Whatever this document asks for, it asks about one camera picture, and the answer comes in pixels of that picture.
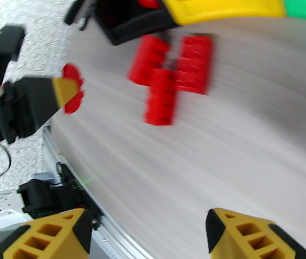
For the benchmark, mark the yellow black finger of the left gripper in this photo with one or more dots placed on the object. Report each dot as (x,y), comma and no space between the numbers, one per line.
(39,101)

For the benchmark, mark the yellow plastic container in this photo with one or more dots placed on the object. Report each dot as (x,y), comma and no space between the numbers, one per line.
(223,10)

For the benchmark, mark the black plastic container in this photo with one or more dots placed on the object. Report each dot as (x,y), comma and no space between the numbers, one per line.
(126,26)

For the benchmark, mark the large red lego brick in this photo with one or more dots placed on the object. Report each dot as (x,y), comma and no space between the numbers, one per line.
(194,65)

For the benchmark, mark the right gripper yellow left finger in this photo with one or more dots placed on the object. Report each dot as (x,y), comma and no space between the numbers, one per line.
(56,239)

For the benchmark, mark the black electronics box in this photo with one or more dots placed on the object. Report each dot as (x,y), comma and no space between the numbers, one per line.
(50,197)

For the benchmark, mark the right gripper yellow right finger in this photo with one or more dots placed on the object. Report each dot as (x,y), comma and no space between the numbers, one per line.
(231,239)

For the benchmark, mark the small rounded red lego brick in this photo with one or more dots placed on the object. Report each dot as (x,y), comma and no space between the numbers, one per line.
(73,104)

